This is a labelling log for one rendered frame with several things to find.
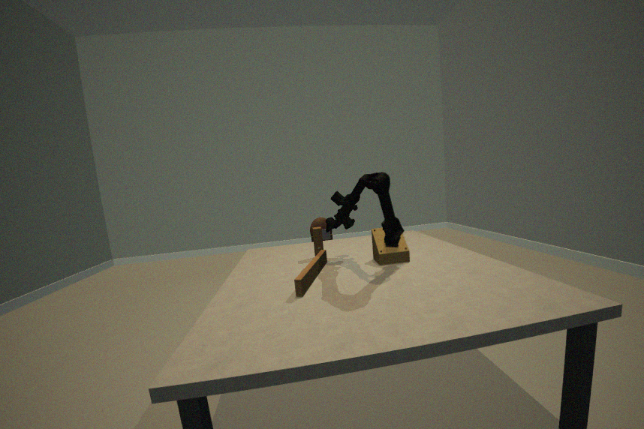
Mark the dark brown wooden post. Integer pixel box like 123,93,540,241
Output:
312,226,324,256

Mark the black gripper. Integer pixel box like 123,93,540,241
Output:
325,209,349,233

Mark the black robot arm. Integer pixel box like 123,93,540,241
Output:
331,172,404,248

